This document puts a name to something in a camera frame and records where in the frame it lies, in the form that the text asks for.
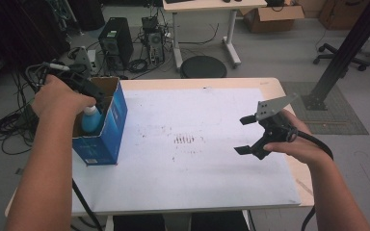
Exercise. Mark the open grey computer case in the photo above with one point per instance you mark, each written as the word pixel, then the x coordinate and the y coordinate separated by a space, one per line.
pixel 154 41

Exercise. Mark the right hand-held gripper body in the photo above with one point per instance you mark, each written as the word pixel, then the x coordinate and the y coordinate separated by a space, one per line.
pixel 274 128

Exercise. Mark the black computer tower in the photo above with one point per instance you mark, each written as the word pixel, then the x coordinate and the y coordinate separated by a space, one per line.
pixel 115 41

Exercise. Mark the white paper sheet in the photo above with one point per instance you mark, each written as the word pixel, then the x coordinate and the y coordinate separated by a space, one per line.
pixel 189 176

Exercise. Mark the blue cardboard box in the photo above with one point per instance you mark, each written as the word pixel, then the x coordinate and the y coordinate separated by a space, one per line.
pixel 109 141

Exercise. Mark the person's right hand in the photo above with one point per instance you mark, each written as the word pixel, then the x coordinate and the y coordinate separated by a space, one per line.
pixel 305 150

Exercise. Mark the dark curtain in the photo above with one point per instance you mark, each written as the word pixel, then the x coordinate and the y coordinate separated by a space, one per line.
pixel 19 29

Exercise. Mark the closed brown cardboard box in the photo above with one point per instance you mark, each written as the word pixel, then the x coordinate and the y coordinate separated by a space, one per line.
pixel 340 14

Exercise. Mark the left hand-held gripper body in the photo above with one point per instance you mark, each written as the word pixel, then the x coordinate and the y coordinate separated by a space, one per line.
pixel 80 82

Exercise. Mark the blue bottle with white cap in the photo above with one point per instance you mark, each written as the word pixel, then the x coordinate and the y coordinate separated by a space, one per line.
pixel 91 123

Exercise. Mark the white-legged wooden desk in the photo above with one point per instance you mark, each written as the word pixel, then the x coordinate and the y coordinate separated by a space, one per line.
pixel 212 5

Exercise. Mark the black metal stand post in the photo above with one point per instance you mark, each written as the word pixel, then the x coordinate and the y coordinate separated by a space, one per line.
pixel 343 54

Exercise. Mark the open brown cardboard box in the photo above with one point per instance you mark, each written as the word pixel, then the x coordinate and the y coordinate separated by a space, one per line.
pixel 269 20

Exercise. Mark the black office chair base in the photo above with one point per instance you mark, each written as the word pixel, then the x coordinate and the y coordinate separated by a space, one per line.
pixel 337 56

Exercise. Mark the person's left hand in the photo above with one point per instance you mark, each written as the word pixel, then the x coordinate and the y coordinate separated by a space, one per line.
pixel 56 101

